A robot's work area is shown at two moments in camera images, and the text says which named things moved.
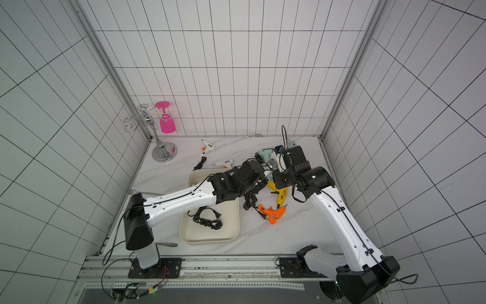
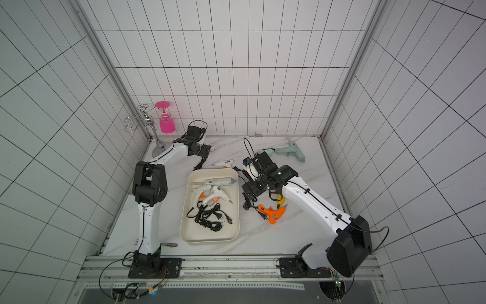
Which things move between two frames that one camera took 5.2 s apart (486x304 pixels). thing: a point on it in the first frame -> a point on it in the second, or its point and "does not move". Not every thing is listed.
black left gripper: (259, 187) -> (205, 151)
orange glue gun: (272, 215) does not move
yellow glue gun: (282, 193) does not move
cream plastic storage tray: (218, 223) does not move
